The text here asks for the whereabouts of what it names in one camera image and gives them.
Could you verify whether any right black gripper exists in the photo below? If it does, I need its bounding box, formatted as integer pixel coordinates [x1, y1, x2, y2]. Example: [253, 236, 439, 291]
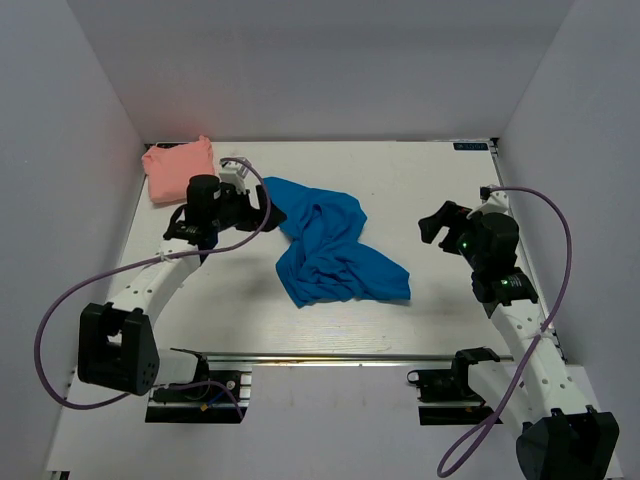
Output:
[419, 200, 487, 270]

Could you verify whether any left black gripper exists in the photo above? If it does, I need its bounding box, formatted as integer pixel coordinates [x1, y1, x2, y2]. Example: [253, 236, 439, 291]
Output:
[211, 183, 287, 233]

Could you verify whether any blue t-shirt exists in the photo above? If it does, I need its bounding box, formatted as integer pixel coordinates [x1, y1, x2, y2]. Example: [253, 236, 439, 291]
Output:
[265, 177, 411, 308]

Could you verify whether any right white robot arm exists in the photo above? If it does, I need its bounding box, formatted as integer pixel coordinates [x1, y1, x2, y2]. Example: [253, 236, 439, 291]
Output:
[407, 201, 619, 479]

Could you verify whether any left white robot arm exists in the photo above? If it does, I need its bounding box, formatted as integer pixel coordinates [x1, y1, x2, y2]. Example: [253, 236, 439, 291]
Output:
[78, 175, 286, 399]

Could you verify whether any blue label sticker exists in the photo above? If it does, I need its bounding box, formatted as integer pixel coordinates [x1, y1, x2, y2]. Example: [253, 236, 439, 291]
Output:
[453, 142, 489, 151]

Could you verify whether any folded pink t-shirt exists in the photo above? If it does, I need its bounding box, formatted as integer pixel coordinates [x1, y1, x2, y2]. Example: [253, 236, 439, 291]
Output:
[141, 136, 215, 205]

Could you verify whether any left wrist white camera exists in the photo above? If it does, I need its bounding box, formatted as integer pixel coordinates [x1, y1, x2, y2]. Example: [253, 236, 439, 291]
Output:
[219, 157, 250, 194]

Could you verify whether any wrist white camera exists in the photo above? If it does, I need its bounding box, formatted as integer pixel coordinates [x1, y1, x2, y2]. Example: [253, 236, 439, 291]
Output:
[219, 157, 250, 194]
[467, 185, 510, 219]

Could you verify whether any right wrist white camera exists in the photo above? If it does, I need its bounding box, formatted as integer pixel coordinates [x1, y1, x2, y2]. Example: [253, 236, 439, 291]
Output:
[467, 185, 510, 219]

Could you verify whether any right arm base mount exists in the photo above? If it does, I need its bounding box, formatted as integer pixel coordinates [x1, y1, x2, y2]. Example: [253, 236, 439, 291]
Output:
[406, 347, 501, 426]

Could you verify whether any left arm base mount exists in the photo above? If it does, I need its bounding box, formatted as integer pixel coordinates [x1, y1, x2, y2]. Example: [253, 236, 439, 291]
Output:
[145, 369, 251, 424]

